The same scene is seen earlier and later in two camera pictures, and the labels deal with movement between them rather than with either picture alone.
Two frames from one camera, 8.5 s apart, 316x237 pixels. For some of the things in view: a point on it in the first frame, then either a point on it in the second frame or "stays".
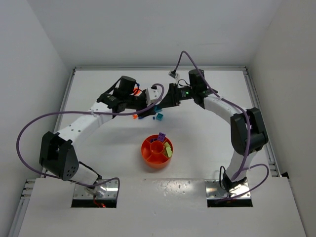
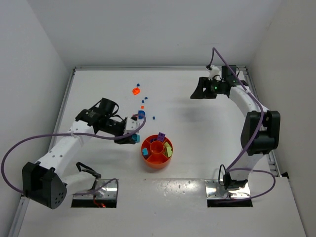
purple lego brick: (161, 137) stays
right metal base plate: (214, 190) stays
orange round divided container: (152, 152) stays
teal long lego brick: (157, 108) to (145, 151)
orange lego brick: (138, 91) stays
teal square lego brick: (159, 116) to (137, 138)
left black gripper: (142, 104) to (122, 139)
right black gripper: (175, 95) to (207, 87)
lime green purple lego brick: (169, 151) stays
